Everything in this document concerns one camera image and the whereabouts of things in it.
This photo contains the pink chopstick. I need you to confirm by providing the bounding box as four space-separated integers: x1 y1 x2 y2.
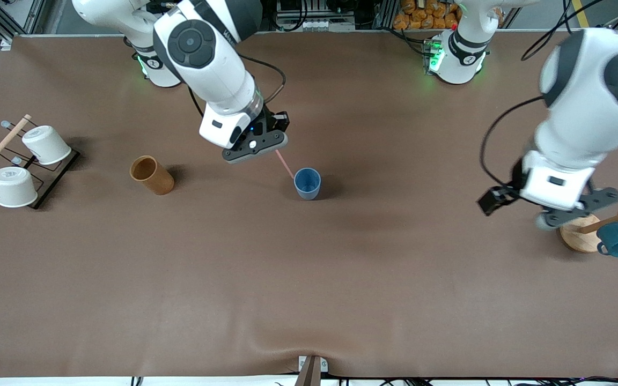
275 150 295 180

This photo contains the blue cup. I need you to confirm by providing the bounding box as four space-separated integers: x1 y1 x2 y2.
294 167 321 201

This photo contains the white cup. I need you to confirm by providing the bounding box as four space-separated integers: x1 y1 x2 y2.
0 166 39 208
22 125 72 166

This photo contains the wooden mug tree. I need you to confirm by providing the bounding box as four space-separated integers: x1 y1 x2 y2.
559 192 618 253

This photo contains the brown wooden cylinder holder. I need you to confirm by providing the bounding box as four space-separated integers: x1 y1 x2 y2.
129 155 175 196

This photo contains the metal equipment shelf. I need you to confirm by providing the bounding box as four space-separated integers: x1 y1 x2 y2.
263 0 358 32

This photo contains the brown table mat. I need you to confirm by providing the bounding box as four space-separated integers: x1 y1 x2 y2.
0 29 618 378

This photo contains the orange bread pile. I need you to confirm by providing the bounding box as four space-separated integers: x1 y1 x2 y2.
393 0 462 30

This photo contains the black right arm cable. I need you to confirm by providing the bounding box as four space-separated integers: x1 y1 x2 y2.
188 51 287 118

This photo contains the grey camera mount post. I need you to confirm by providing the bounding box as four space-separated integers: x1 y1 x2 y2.
295 355 329 386

